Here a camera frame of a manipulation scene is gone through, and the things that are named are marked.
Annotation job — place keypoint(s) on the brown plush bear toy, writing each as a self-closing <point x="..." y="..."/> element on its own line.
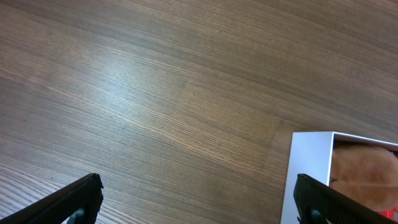
<point x="366" y="174"/>

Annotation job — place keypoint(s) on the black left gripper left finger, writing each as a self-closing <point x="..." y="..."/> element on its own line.
<point x="78" y="202"/>

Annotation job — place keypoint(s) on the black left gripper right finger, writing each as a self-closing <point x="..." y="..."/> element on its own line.
<point x="318" y="204"/>

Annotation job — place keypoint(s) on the white box pink interior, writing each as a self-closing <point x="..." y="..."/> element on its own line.
<point x="311" y="154"/>

